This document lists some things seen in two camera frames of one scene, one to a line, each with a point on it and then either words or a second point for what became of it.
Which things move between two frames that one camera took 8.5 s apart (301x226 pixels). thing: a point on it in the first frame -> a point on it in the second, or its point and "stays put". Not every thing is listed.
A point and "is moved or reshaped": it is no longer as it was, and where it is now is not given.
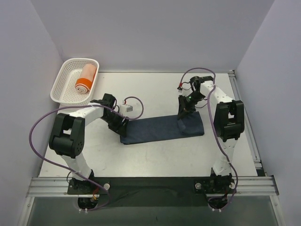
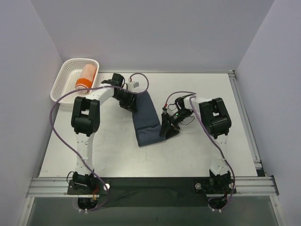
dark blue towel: (162, 127) is moved or reshaped
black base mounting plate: (153, 192) stays put
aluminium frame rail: (261, 186) stays put
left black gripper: (120, 125) -> (128, 103)
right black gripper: (184, 109) -> (169, 123)
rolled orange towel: (84, 82) stays put
